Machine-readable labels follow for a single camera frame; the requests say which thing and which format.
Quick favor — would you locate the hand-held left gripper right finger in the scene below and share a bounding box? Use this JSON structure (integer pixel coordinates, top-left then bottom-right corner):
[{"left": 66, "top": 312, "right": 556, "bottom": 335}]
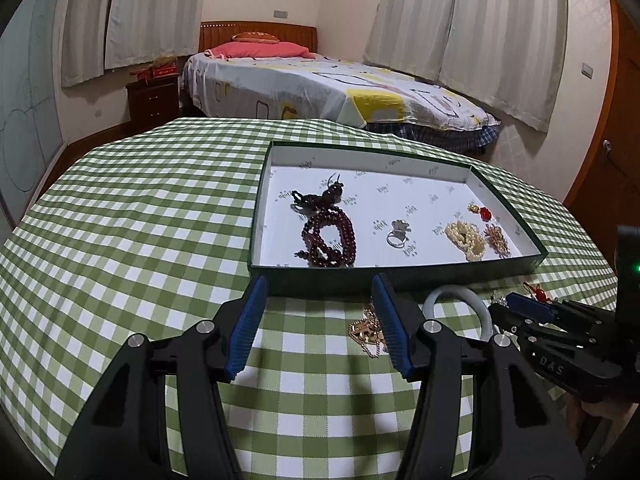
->
[{"left": 371, "top": 272, "right": 586, "bottom": 480}]

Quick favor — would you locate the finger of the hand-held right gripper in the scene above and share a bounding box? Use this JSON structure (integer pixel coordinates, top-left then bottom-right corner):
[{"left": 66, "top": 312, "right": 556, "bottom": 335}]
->
[
  {"left": 488, "top": 303, "right": 591, "bottom": 346},
  {"left": 505, "top": 294, "right": 617, "bottom": 327}
]

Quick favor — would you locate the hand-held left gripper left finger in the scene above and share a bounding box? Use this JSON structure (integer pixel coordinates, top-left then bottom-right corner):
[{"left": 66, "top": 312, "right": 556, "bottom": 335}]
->
[{"left": 54, "top": 275, "right": 269, "bottom": 480}]

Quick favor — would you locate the red knot gold charm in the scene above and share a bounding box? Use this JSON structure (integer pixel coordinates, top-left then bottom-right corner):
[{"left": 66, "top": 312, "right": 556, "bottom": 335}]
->
[{"left": 522, "top": 282, "right": 553, "bottom": 306}]

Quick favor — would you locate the gold chain necklace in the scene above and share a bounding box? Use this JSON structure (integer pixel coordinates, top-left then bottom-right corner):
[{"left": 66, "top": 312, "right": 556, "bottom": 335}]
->
[{"left": 348, "top": 305, "right": 388, "bottom": 359}]

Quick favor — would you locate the pale jade bangle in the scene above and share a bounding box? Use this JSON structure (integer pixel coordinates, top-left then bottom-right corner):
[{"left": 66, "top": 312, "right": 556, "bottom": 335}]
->
[{"left": 422, "top": 284, "right": 493, "bottom": 343}]

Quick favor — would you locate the pearl bead bracelet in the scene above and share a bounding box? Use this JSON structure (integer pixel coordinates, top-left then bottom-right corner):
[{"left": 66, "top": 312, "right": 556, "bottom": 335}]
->
[{"left": 445, "top": 220, "right": 487, "bottom": 262}]

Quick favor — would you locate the silver flower ring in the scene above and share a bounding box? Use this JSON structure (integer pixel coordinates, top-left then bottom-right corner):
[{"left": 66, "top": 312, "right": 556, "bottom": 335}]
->
[{"left": 386, "top": 219, "right": 413, "bottom": 249}]

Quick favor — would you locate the red bead necklace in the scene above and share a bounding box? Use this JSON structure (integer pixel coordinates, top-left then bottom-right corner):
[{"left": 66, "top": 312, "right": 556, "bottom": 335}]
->
[{"left": 295, "top": 207, "right": 357, "bottom": 267}]

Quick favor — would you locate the green shallow box tray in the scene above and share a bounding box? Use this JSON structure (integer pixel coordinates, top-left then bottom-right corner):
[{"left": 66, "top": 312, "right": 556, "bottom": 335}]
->
[{"left": 248, "top": 141, "right": 549, "bottom": 285}]

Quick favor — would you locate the dark wooden bead bracelet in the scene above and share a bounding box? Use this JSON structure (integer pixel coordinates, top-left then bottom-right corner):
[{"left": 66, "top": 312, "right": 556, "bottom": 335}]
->
[{"left": 289, "top": 172, "right": 346, "bottom": 213}]

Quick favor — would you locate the person's right hand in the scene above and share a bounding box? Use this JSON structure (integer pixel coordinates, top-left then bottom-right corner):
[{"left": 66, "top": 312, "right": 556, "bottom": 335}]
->
[{"left": 580, "top": 402, "right": 638, "bottom": 431}]

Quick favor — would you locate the green checked tablecloth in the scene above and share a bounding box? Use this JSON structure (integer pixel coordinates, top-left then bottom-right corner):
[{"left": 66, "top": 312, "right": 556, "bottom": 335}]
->
[{"left": 0, "top": 117, "right": 621, "bottom": 480}]

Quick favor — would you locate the blue plaid bed skirt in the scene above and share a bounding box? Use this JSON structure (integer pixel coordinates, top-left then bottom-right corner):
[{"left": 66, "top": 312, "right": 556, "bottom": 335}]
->
[{"left": 367, "top": 121, "right": 501, "bottom": 153}]

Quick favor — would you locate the brown wooden door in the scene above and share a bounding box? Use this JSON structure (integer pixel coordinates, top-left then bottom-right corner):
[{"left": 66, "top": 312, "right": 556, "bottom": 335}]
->
[{"left": 562, "top": 0, "right": 640, "bottom": 261}]

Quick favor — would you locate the dark wooden nightstand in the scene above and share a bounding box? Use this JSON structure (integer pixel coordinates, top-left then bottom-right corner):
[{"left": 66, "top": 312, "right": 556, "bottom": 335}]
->
[{"left": 125, "top": 77, "right": 181, "bottom": 123}]

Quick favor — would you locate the patterned white bedsheet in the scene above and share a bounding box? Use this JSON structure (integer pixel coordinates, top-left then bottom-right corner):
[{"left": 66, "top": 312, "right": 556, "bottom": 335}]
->
[{"left": 181, "top": 51, "right": 501, "bottom": 133}]

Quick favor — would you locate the red gift box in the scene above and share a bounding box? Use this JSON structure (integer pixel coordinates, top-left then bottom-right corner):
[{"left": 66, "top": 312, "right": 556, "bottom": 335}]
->
[{"left": 137, "top": 66, "right": 179, "bottom": 83}]

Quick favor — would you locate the white striped curtain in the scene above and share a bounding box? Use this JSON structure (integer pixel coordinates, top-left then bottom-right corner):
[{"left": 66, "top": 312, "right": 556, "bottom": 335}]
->
[
  {"left": 362, "top": 0, "right": 461, "bottom": 83},
  {"left": 439, "top": 0, "right": 571, "bottom": 133},
  {"left": 103, "top": 0, "right": 210, "bottom": 71},
  {"left": 60, "top": 0, "right": 118, "bottom": 88}
]

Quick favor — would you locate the pink pillow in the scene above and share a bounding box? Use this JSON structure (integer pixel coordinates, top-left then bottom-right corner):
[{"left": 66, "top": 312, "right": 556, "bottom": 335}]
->
[{"left": 205, "top": 41, "right": 316, "bottom": 60}]

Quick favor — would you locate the wooden bed headboard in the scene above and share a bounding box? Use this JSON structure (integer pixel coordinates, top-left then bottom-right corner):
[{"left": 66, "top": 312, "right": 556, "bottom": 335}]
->
[{"left": 199, "top": 21, "right": 319, "bottom": 53}]

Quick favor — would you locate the frosted glass wardrobe door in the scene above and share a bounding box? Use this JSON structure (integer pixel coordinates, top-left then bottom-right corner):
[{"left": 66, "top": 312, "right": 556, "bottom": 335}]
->
[{"left": 0, "top": 0, "right": 68, "bottom": 231}]

